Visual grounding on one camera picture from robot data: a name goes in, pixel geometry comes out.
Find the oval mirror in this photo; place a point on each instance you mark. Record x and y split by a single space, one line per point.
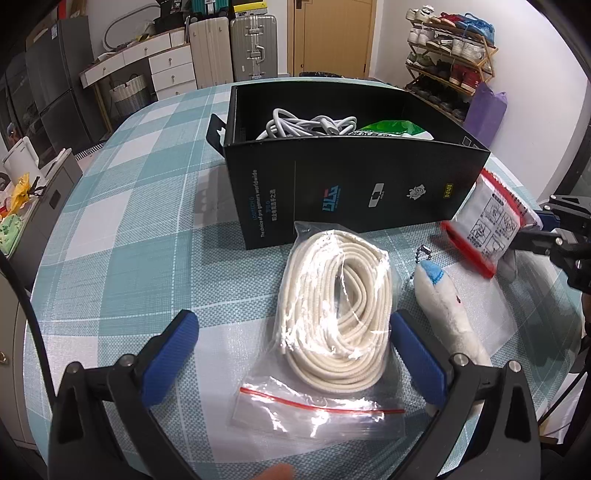
127 27

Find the silver suitcase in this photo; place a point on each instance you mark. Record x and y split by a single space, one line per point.
254 48

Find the white kettle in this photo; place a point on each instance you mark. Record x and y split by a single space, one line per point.
21 157

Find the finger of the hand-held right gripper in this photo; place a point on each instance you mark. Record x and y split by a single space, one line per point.
540 241
548 220

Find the green and white packet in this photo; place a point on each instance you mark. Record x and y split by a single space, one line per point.
392 130

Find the yellow snack bag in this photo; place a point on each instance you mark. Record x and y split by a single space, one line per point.
23 191

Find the wooden shoe rack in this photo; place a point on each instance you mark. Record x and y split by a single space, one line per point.
448 64

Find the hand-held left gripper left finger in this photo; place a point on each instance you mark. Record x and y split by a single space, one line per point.
168 355

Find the person's left hand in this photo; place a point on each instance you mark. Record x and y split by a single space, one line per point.
277 473

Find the grey refrigerator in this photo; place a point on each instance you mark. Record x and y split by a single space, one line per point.
64 92

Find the white desk with drawers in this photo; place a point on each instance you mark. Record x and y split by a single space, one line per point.
166 64

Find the dark tall cabinet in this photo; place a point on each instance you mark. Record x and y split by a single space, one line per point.
11 101

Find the red and white packet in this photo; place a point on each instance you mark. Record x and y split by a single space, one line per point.
489 221

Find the teal checked tablecloth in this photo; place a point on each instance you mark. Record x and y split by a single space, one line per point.
138 240

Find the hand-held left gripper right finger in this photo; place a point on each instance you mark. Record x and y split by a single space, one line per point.
418 357

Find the beige suitcase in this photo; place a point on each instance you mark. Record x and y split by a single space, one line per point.
210 53

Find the wooden door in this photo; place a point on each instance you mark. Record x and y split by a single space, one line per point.
332 37

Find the grey side cart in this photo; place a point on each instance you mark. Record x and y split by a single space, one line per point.
51 194

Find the teal suitcase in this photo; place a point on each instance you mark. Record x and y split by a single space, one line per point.
207 7

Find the black cardboard box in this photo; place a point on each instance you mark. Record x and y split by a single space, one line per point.
346 189

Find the white plush toy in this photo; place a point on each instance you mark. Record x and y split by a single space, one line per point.
448 309

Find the purple bag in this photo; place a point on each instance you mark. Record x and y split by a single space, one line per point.
485 110

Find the woven basket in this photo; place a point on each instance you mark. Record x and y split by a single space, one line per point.
130 97

